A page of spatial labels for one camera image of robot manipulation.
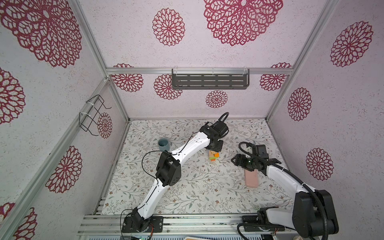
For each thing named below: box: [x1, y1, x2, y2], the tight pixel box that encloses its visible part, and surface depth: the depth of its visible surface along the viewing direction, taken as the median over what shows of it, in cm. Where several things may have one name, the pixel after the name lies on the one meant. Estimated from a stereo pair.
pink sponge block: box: [244, 169, 258, 188], surface depth 89 cm
